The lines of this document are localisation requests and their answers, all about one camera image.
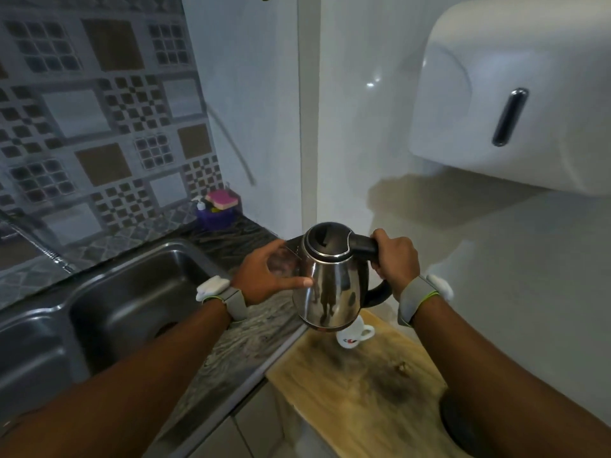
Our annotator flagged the person's right hand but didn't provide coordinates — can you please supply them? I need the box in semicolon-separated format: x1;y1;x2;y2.
370;229;421;303

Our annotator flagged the person's left hand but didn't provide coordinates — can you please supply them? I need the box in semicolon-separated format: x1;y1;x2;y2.
230;239;314;307

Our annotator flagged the stainless steel electric kettle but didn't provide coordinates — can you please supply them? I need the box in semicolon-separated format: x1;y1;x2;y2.
285;222;393;333

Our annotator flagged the person's right forearm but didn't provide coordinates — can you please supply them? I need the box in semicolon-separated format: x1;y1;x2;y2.
413;295;611;458

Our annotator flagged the person's left forearm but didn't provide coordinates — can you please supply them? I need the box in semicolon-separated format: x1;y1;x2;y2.
0;299;235;458

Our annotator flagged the grey wristband with white tracker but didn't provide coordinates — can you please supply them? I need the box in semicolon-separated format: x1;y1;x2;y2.
397;274;454;328
196;275;248;323

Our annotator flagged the white printed cup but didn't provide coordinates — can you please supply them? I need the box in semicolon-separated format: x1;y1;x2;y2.
335;316;377;351

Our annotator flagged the purple sponge holder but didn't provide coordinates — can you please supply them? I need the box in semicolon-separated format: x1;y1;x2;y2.
197;201;241;231

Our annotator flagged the pink and yellow sponge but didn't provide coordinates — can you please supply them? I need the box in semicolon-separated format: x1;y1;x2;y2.
205;189;239;211

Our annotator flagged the wooden board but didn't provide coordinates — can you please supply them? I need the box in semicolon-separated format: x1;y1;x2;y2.
266;309;474;458

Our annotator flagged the stainless steel sink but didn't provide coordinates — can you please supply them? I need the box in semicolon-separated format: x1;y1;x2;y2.
0;238;231;427

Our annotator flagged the white paper towel dispenser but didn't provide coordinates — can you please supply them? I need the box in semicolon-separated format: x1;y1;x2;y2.
409;0;611;197

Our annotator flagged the black round kettle base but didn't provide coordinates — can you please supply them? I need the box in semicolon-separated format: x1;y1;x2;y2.
439;390;484;458

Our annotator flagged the metal faucet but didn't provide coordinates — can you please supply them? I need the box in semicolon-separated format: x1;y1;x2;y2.
0;209;77;275

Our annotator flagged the grey hose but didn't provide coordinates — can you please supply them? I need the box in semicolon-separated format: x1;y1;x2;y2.
205;102;257;187

